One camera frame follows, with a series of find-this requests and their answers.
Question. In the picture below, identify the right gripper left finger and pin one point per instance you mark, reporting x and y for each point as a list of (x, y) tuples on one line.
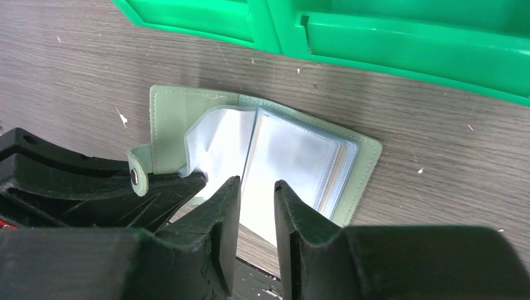
[(192, 258)]

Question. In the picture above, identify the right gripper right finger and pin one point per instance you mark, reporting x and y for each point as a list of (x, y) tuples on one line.
[(321, 260)]

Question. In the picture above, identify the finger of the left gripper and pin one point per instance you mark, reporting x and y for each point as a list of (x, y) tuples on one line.
[(46, 186)]

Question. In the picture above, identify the sage green card holder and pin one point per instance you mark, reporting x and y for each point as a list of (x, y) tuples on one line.
[(223, 134)]

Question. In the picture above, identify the green plastic double bin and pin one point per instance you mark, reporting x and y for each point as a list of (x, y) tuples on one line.
[(477, 46)]

